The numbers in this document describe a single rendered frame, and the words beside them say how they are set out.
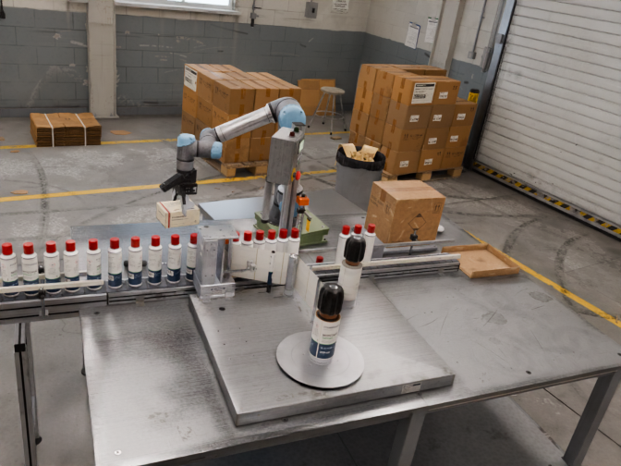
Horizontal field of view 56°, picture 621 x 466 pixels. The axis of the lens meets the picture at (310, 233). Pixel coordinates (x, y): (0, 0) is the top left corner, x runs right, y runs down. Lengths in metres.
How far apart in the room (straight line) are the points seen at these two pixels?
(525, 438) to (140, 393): 1.87
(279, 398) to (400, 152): 4.66
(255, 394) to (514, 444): 1.52
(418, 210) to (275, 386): 1.39
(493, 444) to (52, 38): 6.25
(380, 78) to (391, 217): 3.65
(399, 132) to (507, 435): 3.86
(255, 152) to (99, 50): 2.48
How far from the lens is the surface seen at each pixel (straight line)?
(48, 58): 7.53
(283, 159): 2.32
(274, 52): 8.52
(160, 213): 2.72
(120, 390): 1.98
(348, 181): 5.13
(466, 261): 3.09
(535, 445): 3.09
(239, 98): 5.80
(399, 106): 6.20
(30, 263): 2.29
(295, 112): 2.54
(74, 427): 3.08
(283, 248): 2.45
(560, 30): 6.88
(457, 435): 2.96
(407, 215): 2.96
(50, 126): 6.61
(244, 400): 1.87
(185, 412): 1.90
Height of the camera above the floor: 2.13
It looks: 25 degrees down
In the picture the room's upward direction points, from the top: 9 degrees clockwise
